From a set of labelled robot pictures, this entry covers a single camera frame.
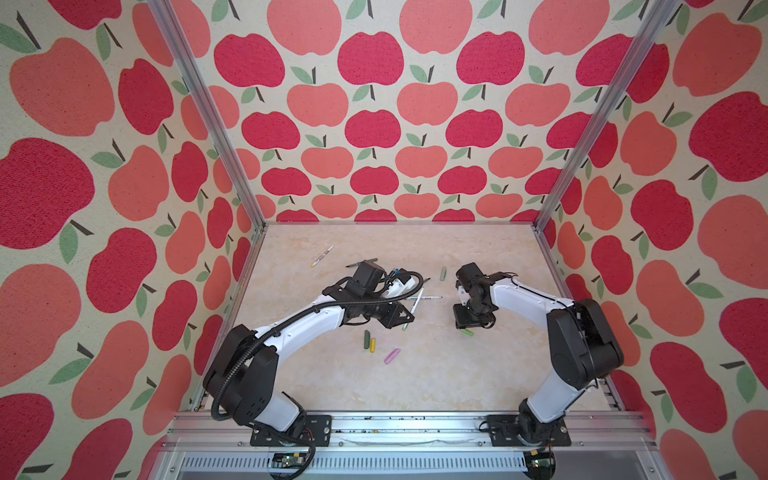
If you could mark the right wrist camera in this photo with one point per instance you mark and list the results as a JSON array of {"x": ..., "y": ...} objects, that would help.
[{"x": 463, "y": 295}]

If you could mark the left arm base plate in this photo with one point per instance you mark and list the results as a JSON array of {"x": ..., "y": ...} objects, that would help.
[{"x": 315, "y": 429}]

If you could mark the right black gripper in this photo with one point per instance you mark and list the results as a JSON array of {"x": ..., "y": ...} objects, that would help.
[{"x": 460, "y": 322}]

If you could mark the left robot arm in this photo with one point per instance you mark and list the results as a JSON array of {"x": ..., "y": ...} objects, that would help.
[{"x": 241, "y": 378}]

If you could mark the aluminium front rail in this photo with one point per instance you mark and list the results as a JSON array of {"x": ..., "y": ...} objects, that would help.
[{"x": 410, "y": 445}]

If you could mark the yellow-tipped white pen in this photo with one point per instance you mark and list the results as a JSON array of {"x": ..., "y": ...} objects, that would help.
[{"x": 321, "y": 256}]

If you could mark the aluminium corner post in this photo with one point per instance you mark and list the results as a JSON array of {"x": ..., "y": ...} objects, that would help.
[
  {"x": 173, "y": 33},
  {"x": 651, "y": 26}
]

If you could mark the right aluminium corner post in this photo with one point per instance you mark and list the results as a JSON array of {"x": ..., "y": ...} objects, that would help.
[{"x": 651, "y": 26}]

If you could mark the pink pen cap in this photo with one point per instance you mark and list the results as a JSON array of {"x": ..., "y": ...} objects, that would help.
[{"x": 391, "y": 356}]

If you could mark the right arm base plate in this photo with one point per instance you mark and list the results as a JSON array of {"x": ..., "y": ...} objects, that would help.
[{"x": 524, "y": 431}]

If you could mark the left aluminium corner post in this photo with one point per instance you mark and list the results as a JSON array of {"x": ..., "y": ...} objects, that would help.
[{"x": 173, "y": 33}]

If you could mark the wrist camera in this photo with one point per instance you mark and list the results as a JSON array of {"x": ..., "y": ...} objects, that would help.
[
  {"x": 463, "y": 295},
  {"x": 403, "y": 283}
]

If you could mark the dark green pen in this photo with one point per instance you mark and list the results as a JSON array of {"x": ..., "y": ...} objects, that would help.
[{"x": 356, "y": 264}]

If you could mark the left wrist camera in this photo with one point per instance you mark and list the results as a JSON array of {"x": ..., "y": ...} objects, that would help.
[{"x": 403, "y": 283}]

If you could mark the white pen light green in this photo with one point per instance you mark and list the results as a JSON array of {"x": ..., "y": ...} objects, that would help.
[{"x": 417, "y": 299}]

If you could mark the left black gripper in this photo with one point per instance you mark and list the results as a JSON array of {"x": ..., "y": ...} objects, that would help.
[{"x": 393, "y": 318}]

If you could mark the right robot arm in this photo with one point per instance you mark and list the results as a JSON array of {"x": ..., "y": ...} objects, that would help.
[{"x": 583, "y": 347}]

